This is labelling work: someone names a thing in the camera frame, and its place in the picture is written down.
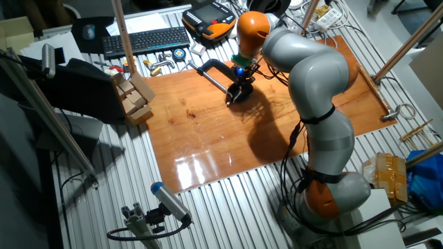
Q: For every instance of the white pedestal box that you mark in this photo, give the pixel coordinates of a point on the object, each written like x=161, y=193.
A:
x=377, y=228

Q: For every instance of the black keyboard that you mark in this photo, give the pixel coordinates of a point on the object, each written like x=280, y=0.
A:
x=145, y=41

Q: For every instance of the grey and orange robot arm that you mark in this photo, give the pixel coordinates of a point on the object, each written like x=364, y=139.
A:
x=311, y=76

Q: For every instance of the grey computer mouse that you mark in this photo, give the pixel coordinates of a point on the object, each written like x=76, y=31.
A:
x=89, y=32

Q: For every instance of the aluminium camera mount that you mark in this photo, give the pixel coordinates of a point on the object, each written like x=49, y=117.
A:
x=138, y=224

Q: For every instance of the silver camera with blue end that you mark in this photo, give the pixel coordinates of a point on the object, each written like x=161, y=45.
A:
x=169, y=202

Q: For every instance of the orange wooden board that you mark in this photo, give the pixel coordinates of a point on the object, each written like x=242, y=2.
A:
x=207, y=138

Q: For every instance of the white rounded plastic object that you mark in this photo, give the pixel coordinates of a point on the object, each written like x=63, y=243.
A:
x=233, y=32

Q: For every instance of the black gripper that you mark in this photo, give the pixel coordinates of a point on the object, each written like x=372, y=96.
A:
x=245, y=73

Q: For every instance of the white paper sheets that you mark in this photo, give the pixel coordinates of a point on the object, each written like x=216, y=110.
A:
x=138, y=22

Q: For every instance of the steel clamp fitting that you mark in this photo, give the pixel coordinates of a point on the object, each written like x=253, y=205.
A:
x=164, y=57

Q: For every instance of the black filament spool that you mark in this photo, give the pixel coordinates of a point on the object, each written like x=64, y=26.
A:
x=266, y=5

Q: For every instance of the black pencil sharpener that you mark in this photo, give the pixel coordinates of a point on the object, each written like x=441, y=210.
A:
x=232, y=97

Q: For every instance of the brass fitting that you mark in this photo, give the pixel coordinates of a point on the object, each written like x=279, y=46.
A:
x=155, y=71

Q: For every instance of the black C-clamp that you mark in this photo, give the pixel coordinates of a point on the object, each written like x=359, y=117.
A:
x=218, y=65

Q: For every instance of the chrome pipe fitting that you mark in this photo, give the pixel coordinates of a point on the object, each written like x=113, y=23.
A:
x=164, y=64

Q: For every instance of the aluminium frame beam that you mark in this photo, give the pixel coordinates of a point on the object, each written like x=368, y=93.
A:
x=52, y=117

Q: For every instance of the white foam sheets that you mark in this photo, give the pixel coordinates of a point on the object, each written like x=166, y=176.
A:
x=65, y=43

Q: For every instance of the blue plastic bag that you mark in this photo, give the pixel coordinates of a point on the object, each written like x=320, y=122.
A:
x=427, y=186

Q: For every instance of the white power strip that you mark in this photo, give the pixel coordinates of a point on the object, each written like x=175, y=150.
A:
x=328, y=19

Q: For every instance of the small cardboard block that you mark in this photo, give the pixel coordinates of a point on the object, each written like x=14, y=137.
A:
x=126, y=87
x=128, y=106
x=136, y=98

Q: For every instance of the black panel screen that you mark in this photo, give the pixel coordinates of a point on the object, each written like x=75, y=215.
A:
x=83, y=93

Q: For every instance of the wooden stick bundle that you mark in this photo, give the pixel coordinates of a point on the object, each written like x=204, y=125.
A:
x=413, y=133

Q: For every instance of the black round tape measure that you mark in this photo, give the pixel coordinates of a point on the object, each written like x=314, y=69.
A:
x=179, y=54

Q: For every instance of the small printed card box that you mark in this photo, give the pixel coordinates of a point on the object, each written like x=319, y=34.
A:
x=198, y=49

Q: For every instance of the orange and black teach pendant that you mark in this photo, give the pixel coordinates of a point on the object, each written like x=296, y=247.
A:
x=211, y=17

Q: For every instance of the taped cardboard package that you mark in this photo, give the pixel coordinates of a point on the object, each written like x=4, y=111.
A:
x=387, y=176

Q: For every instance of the large cardboard box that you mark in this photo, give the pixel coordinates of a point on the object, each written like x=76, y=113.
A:
x=15, y=32

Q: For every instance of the black mouse pad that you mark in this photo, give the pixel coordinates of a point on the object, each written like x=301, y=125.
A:
x=78, y=41

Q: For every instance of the wooden frame pole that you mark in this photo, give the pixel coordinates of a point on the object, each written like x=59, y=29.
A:
x=408, y=43
x=123, y=34
x=424, y=155

